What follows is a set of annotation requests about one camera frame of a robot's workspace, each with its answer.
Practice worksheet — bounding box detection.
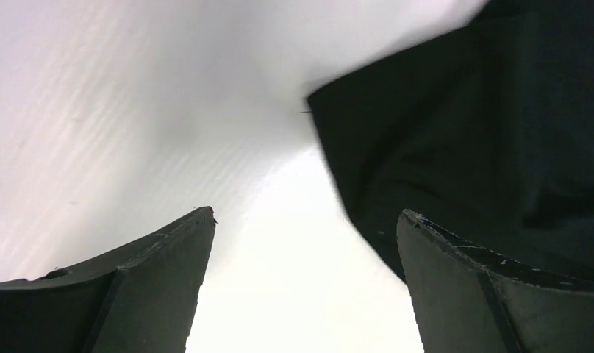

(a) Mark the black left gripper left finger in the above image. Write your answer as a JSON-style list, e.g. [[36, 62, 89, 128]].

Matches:
[[0, 207, 216, 352]]

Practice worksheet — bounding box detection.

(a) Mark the black t shirt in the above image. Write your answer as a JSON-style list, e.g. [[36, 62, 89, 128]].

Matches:
[[307, 1, 594, 279]]

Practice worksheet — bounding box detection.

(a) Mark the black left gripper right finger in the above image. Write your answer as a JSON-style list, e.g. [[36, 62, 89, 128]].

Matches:
[[397, 210, 594, 352]]

